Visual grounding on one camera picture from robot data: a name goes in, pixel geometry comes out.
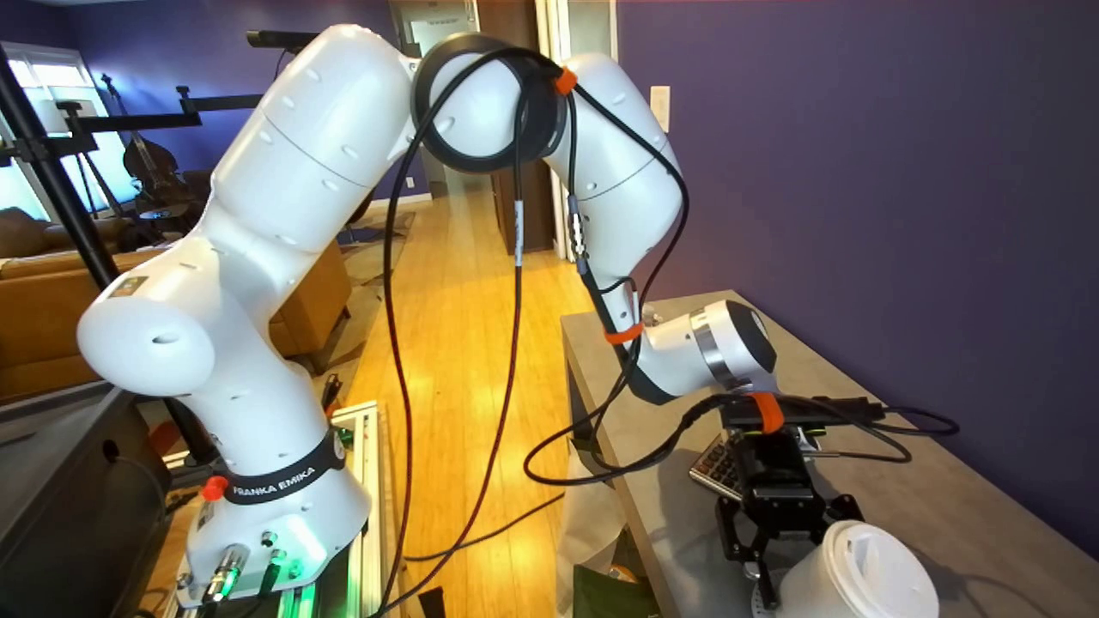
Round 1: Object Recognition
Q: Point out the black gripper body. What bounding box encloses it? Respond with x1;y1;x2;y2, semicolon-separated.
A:
719;424;835;533

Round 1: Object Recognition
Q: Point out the white coffee cup with lid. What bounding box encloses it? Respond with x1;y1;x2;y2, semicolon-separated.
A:
775;519;944;618

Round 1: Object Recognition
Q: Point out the dark green box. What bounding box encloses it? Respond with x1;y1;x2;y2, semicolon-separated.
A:
569;564;663;618

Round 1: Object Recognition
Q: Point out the white plastic bag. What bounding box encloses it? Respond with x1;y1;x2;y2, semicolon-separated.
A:
558;449;633;578

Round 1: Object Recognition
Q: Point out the brown wooden cabinet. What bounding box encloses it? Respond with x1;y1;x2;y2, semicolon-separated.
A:
479;0;561;257

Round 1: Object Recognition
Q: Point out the dark armchair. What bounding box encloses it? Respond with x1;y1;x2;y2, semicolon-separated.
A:
116;133;227;227

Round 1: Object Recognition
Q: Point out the black equipment cart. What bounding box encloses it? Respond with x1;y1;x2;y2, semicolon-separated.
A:
0;383;175;618

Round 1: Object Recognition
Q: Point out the black tripod pole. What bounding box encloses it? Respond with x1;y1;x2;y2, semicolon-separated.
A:
0;47;124;289

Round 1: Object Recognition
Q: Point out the bright living room window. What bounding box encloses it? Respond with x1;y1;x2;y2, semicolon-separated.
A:
0;44;116;221

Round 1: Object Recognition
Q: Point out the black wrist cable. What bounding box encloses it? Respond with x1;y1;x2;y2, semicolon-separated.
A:
524;391;961;490

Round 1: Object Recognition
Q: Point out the black floor cable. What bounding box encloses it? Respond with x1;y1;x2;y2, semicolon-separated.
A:
400;487;569;566

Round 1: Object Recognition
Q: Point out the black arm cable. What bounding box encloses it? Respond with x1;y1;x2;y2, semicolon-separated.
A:
371;148;423;612
375;201;533;615

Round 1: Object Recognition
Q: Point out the white wall light switch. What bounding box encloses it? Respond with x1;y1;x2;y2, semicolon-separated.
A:
647;84;676;133

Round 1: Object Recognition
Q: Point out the aluminium robot stand rail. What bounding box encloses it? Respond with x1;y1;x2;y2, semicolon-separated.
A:
323;394;406;618

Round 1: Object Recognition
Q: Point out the black stereo camera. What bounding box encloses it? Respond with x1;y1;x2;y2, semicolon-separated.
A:
243;27;319;57

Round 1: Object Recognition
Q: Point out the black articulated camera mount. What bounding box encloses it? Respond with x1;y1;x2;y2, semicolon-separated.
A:
52;86;267;148

